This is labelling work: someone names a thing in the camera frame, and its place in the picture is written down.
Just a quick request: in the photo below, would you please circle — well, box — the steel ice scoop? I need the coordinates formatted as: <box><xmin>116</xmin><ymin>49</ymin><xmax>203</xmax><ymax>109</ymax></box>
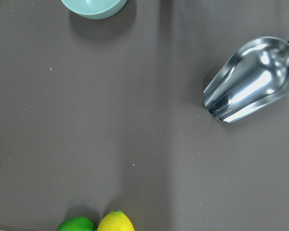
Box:
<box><xmin>203</xmin><ymin>37</ymin><xmax>289</xmax><ymax>123</ymax></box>

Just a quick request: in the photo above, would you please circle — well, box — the upper yellow lemon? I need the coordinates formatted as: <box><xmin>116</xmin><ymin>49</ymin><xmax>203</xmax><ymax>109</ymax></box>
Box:
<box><xmin>97</xmin><ymin>209</ymin><xmax>135</xmax><ymax>231</ymax></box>

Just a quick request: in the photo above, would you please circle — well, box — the mint green bowl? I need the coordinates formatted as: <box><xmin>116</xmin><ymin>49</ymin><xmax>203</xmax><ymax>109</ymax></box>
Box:
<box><xmin>61</xmin><ymin>0</ymin><xmax>127</xmax><ymax>20</ymax></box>

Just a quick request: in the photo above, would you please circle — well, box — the green lime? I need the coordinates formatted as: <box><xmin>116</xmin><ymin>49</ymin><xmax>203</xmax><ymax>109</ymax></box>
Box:
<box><xmin>57</xmin><ymin>217</ymin><xmax>97</xmax><ymax>231</ymax></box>

